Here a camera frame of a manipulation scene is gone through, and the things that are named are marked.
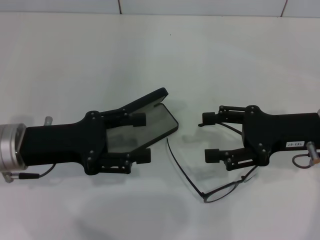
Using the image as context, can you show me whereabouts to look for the black thin-frame glasses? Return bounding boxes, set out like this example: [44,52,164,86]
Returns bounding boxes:
[166,121,260,204]

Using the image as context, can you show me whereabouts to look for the black glasses case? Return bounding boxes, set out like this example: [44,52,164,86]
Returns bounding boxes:
[101,87,179,154]

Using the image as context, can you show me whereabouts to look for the right black cable silver plug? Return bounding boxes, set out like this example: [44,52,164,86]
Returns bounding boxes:
[292,141,320,168]

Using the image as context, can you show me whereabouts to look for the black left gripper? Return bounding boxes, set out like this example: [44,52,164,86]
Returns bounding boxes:
[21,110,109,175]

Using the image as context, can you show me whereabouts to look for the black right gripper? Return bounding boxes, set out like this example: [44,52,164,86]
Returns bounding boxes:
[202,104,320,172]

